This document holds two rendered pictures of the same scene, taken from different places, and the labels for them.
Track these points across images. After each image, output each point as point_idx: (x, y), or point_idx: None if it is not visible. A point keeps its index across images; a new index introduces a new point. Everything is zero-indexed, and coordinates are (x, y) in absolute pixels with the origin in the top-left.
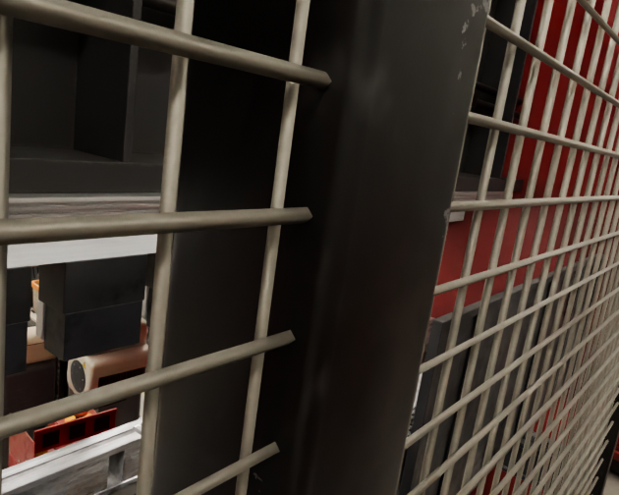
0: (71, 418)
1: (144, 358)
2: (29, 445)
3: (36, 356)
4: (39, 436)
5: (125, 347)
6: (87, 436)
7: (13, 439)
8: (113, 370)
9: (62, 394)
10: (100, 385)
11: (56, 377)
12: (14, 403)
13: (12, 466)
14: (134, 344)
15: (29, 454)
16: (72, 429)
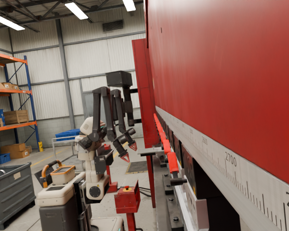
0: (125, 190)
1: (108, 178)
2: (131, 195)
3: (70, 196)
4: (134, 190)
5: (102, 176)
6: (137, 189)
7: (118, 201)
8: (105, 184)
9: (78, 208)
10: (104, 190)
11: (75, 202)
12: (69, 217)
13: (119, 211)
14: (103, 175)
15: (132, 198)
16: (136, 187)
